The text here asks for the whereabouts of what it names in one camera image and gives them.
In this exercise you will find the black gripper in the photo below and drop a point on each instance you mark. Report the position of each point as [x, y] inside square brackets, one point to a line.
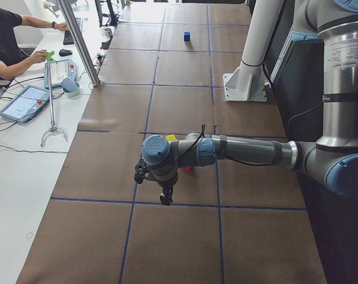
[165, 185]

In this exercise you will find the red wooden block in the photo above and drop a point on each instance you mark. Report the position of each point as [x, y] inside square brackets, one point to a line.
[187, 169]

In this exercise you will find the blue wooden block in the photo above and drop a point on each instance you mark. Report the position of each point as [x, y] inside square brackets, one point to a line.
[186, 36]

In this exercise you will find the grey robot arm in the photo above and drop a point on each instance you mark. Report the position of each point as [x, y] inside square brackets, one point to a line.
[332, 160]

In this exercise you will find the yellow wooden block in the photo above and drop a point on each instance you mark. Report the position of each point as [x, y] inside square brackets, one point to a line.
[171, 137]

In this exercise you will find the blue teach pendant far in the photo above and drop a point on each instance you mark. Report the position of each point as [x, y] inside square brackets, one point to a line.
[62, 71]

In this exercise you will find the blue teach pendant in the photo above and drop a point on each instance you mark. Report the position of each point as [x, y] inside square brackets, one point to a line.
[62, 71]
[26, 105]

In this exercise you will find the blue teach pendant near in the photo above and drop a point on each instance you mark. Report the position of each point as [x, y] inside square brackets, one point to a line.
[26, 105]

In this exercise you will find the metal cup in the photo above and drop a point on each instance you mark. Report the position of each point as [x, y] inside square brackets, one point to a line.
[108, 32]

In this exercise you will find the black computer mouse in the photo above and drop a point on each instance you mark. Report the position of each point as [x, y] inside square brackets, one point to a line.
[65, 52]

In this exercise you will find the seated person in black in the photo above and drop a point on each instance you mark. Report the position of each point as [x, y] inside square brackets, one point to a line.
[13, 60]

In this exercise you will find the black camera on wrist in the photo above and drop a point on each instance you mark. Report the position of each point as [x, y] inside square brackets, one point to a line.
[141, 172]

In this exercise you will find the aluminium frame post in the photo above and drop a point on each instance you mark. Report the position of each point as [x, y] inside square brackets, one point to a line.
[79, 41]

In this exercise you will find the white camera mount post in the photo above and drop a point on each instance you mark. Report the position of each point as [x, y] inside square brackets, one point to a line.
[247, 82]

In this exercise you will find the green handled reacher grabber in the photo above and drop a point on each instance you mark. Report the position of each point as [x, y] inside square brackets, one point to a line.
[54, 129]

